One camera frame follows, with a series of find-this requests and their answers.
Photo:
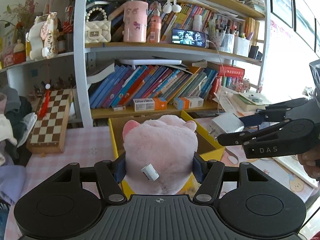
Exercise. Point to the pink plush toy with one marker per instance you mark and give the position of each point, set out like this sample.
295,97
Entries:
160,150

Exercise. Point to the yellow cardboard box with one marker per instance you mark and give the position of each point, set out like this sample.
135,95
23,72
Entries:
207,143

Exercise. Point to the white flat lamp head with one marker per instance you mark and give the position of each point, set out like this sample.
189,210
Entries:
150,62

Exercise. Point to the white plush figure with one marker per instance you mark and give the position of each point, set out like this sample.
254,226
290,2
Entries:
40,37

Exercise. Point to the small dried flower bunch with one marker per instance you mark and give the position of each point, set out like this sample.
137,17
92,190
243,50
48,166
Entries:
241,85

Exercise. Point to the pink cylinder cup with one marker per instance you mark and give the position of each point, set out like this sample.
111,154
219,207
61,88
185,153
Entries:
135,22

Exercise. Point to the framed wall picture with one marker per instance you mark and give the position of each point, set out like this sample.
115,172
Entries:
303,17
282,0

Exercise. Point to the small black box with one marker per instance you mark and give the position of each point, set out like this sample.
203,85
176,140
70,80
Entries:
255,52

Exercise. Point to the white bottle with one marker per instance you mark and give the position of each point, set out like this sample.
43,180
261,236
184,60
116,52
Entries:
197,22

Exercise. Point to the red thick book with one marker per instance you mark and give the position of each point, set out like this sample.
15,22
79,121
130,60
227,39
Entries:
231,71

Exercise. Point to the row of colourful books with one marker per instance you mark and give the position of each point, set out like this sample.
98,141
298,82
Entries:
140,85

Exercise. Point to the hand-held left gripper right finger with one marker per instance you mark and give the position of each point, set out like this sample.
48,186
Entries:
198,170

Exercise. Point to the clear pen holder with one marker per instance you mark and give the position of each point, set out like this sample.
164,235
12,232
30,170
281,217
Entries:
225,42

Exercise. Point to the white pen box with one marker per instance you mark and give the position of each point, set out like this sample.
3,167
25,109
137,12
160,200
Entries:
241,46

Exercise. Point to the large white charger adapter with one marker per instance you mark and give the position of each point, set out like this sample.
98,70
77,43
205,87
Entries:
225,123

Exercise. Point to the smartphone playing video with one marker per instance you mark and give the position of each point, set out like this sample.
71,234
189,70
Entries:
189,38

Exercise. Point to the white side shelf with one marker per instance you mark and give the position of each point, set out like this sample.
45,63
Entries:
37,59

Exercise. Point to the row of upright books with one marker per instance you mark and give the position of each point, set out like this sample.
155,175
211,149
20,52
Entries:
185,17

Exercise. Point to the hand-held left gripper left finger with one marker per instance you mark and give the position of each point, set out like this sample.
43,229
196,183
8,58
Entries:
120,170

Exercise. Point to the pink checked tablecloth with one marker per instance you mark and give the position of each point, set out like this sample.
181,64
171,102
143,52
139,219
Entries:
82,145

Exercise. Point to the white bookshelf frame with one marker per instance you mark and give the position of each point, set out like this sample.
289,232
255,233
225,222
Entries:
81,55

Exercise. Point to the cream quilted handbag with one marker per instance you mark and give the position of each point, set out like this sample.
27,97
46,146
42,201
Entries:
98,31

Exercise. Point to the dried flower bouquet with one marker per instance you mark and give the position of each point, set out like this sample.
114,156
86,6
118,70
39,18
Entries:
23,12

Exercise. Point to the person's right hand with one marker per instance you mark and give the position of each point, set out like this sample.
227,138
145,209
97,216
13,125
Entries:
311,165

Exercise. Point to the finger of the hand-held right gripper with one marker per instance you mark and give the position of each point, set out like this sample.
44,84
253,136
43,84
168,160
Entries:
237,137
272,112

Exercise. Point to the red tassel ornament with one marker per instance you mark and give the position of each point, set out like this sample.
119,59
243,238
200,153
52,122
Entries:
45,102

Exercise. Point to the stack of papers and books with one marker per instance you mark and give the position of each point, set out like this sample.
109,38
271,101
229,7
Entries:
240,102

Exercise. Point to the wooden chessboard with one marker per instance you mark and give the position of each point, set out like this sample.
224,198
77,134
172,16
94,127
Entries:
50,120

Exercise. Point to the pile of clothes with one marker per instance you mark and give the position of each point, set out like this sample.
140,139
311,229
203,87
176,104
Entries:
15,120

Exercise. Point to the row of yellow notebooks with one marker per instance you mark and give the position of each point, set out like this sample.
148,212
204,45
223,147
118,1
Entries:
251,30

